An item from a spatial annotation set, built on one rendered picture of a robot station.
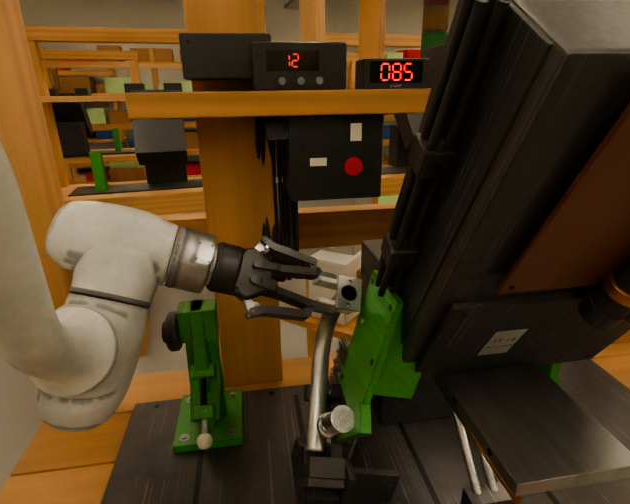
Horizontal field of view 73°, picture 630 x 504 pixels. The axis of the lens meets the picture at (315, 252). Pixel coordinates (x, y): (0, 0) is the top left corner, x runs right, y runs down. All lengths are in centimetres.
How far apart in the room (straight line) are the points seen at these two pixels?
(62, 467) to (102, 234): 55
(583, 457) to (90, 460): 83
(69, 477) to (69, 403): 40
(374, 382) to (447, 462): 30
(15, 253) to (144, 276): 23
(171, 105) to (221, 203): 23
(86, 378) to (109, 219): 20
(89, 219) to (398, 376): 47
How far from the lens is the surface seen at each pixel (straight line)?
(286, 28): 1086
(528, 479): 58
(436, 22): 97
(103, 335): 56
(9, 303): 42
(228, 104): 74
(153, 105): 75
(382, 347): 61
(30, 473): 104
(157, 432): 98
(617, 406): 116
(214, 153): 87
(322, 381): 77
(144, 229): 60
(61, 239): 62
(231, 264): 62
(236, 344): 101
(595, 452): 65
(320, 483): 75
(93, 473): 98
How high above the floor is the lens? 154
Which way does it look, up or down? 21 degrees down
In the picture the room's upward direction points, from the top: 1 degrees counter-clockwise
